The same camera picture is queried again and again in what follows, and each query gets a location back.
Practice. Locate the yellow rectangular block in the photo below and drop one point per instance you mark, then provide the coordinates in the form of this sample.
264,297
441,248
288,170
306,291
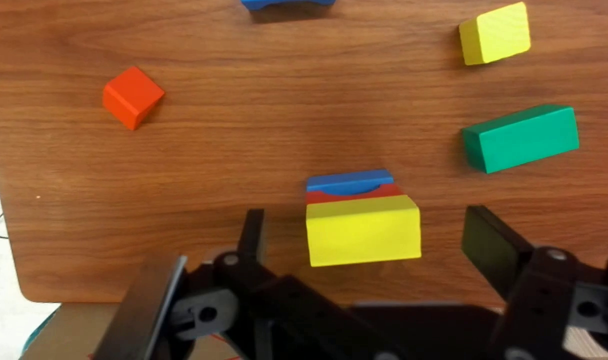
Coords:
365,233

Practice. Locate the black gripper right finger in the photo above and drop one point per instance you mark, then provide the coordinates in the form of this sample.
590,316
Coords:
491,250

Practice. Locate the green rectangular block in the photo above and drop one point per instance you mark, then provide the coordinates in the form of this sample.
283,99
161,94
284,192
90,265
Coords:
521,140

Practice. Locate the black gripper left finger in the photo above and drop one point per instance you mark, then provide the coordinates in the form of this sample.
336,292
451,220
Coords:
251,236

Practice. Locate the yellow cube block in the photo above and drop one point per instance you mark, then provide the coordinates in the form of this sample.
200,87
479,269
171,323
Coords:
494,33

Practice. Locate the light wooden board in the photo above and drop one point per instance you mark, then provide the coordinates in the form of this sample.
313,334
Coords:
65,333

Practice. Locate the orange arch block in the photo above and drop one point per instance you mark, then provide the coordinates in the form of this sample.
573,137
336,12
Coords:
385,192

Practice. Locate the small orange cube block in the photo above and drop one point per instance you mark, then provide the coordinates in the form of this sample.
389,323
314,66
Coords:
133,97

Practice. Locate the blue arch block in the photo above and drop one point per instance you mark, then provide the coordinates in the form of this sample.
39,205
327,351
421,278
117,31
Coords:
287,5
346,180

